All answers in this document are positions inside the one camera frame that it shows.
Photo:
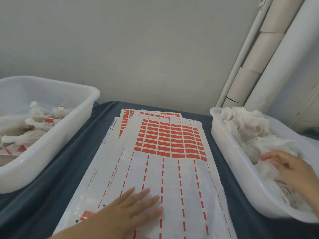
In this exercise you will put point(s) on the thin white pipe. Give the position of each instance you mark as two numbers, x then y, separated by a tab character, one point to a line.
245	49

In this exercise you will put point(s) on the white sheet with printed margin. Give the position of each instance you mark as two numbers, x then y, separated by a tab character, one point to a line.
104	156

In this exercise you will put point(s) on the white plastic tub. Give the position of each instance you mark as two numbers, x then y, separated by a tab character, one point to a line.
62	136
231	169

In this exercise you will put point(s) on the thick white pipe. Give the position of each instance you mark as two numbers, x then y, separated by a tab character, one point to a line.
284	54

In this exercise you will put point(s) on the person's left middle finger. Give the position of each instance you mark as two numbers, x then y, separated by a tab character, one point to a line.
150	202

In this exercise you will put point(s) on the beige cardboard tube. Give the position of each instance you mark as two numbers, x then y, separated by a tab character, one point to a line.
243	84
281	13
231	103
263	52

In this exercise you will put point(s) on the person's left forearm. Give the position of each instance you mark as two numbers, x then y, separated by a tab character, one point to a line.
84	227

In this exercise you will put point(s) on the pile of loose white gauze bags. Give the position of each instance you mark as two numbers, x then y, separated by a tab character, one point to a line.
249	129

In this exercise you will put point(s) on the person's left little finger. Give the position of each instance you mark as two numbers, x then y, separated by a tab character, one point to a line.
125	195

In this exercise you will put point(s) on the pile of tied labelled gauze bags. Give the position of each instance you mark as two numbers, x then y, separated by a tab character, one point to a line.
27	131

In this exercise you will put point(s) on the dark blue table cloth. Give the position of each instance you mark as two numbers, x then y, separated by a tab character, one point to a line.
82	146

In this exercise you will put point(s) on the person's right fingers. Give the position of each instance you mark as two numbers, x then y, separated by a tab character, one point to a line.
276	156

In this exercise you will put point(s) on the person's right hand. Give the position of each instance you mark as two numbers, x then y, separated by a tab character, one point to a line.
296	171

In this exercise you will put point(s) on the person's right forearm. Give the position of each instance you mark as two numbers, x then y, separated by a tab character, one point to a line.
314	199

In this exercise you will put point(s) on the person's left hand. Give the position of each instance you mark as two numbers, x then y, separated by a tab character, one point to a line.
127	214

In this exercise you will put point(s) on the white sheet of red stickers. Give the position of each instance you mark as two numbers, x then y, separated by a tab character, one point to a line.
125	119
172	171
162	114

